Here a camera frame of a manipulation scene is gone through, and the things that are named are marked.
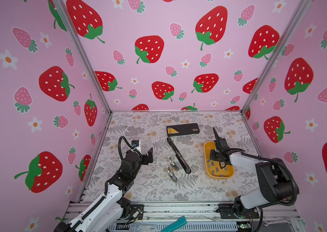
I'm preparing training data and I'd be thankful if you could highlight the beige staple box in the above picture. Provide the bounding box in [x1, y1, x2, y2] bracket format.
[167, 167, 178, 183]
[168, 157, 180, 171]

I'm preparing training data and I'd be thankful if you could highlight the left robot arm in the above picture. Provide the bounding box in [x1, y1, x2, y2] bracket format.
[54, 148, 153, 232]

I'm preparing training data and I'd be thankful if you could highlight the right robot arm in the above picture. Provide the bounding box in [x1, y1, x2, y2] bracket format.
[210, 136, 300, 215]

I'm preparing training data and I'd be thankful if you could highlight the yellow plastic tray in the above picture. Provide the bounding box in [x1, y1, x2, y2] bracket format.
[204, 142, 234, 180]

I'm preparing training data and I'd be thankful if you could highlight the black flat tool case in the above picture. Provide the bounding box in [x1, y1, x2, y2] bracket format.
[166, 123, 200, 137]

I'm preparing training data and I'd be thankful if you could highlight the teal plastic tool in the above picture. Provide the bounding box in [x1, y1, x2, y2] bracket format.
[161, 216, 187, 232]

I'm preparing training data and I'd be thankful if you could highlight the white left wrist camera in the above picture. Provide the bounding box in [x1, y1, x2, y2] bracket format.
[132, 140, 142, 153]

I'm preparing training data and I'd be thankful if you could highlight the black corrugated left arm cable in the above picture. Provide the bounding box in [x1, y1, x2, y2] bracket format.
[117, 135, 135, 161]

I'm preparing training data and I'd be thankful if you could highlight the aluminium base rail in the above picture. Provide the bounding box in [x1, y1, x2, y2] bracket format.
[131, 202, 300, 222]

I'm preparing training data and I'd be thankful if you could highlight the grey slotted cable duct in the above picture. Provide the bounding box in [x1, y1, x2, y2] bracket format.
[107, 221, 257, 232]

